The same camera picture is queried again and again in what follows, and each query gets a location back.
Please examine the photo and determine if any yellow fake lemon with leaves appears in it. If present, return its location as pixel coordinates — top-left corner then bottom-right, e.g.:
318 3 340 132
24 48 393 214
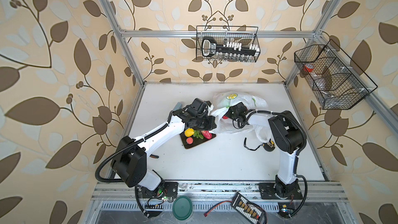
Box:
184 128 204 140

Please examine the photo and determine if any white plastic bag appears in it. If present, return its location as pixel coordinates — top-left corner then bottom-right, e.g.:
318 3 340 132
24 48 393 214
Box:
210 91 272 143

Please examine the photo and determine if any pink fake peach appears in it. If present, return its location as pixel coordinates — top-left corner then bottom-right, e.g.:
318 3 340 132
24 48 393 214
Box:
186 138 193 145

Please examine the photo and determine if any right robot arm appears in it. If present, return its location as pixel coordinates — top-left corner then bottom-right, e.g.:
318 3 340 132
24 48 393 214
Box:
225 103 307 199

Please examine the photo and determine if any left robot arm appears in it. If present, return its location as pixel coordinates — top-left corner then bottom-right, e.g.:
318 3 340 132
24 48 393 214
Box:
95 98 217 191

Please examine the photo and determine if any light blue stapler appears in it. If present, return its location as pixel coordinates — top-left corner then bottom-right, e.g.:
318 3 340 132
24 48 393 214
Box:
173 102 182 112

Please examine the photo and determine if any black square tray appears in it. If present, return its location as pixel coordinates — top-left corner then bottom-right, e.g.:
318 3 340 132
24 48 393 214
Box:
179 133 217 149

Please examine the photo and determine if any black tool set in basket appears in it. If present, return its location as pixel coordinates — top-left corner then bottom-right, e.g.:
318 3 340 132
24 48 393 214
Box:
200 37 260 57

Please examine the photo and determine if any red cap plastic bottle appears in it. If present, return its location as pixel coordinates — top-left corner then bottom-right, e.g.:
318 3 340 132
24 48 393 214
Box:
303 64 331 97

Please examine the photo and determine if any green round lid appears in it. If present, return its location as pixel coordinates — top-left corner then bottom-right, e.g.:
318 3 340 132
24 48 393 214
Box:
172 196 193 221

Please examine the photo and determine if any black connector board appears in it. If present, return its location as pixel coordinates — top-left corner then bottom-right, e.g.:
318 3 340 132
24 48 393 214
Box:
231 192 267 224

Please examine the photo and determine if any small circuit board right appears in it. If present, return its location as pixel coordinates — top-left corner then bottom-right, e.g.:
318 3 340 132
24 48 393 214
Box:
278 203 295 219

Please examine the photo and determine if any small black strap tool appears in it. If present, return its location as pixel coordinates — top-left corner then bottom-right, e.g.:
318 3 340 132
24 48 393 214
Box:
243 138 276 152

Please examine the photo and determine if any black wire basket centre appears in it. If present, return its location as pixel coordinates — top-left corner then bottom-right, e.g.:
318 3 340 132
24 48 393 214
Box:
195 25 261 63

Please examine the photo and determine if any black wire basket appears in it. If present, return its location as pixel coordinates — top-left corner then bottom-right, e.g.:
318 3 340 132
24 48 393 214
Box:
294 39 378 110
195 25 261 63

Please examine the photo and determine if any red black cable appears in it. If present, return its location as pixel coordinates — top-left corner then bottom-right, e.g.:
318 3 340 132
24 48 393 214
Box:
204 201 234 217

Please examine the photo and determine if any black wire basket right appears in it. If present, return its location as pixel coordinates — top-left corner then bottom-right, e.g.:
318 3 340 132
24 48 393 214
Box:
294 39 378 110

